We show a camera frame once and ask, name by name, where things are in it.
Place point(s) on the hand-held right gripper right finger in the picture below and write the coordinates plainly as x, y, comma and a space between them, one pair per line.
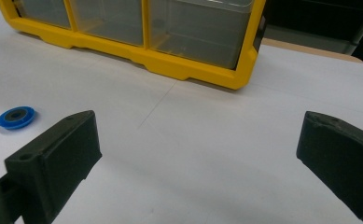
344, 155

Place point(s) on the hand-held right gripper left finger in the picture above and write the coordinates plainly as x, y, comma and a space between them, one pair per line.
61, 155

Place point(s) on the yellow black drawer organizer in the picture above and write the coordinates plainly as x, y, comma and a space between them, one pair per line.
170, 63

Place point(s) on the wooden table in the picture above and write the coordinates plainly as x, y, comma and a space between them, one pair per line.
309, 49

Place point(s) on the set of clear drawers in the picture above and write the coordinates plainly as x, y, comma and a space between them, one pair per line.
198, 37

